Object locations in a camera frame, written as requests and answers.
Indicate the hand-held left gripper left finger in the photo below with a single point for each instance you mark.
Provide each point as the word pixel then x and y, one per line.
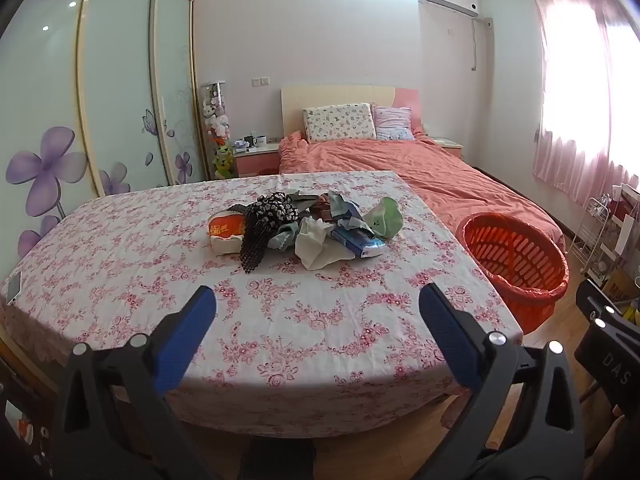
pixel 187 330

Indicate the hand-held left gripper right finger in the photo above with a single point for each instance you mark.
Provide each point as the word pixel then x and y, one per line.
pixel 445 330

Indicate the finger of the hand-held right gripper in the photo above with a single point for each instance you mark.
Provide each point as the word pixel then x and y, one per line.
pixel 607 360
pixel 597 305

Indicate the red plastic basket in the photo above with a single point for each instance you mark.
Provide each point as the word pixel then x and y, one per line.
pixel 515 270

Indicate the grey-green sock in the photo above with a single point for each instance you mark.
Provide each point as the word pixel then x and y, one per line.
pixel 284 235

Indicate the cardboard box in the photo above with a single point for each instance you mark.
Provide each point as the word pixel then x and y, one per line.
pixel 617 287

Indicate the floral pink tablecloth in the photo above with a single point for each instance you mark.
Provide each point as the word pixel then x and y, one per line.
pixel 150 260

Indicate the orange and white snack bag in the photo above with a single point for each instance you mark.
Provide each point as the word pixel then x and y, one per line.
pixel 226 232

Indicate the blue foil packet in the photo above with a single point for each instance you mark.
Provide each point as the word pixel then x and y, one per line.
pixel 360 245

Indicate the green apple-shaped packet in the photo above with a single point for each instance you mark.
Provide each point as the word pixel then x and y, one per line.
pixel 385 217

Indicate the black and white dotted cloth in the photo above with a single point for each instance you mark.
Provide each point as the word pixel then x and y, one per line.
pixel 260 225

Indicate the white crumpled tissue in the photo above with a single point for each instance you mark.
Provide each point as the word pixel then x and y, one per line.
pixel 317 245

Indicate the salmon duvet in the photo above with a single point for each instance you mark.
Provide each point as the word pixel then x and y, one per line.
pixel 400 170

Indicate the brown checked scrunchie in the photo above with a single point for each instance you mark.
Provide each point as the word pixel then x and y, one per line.
pixel 321 207

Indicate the white smartphone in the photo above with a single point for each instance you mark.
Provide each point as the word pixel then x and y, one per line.
pixel 15 288

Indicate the pink and white nightstand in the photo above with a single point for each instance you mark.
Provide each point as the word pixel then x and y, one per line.
pixel 450 147
pixel 257 160

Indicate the pink curtain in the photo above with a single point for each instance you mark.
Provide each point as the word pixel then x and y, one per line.
pixel 575 110

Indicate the black mug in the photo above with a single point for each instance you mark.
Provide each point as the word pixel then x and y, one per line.
pixel 249 140

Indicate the clear tube of plush toys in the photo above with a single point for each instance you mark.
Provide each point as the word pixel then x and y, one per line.
pixel 219 130

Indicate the pink striped pillow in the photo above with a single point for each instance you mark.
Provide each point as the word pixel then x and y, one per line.
pixel 392 122

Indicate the floral print pillow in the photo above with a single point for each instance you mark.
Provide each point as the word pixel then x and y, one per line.
pixel 340 122

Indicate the floral sliding-door wardrobe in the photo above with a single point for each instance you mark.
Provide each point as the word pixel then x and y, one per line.
pixel 120 85

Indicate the beige and pink headboard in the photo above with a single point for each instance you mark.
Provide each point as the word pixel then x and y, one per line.
pixel 330 95

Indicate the air conditioner pipe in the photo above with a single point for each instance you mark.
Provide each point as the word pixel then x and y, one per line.
pixel 474 45

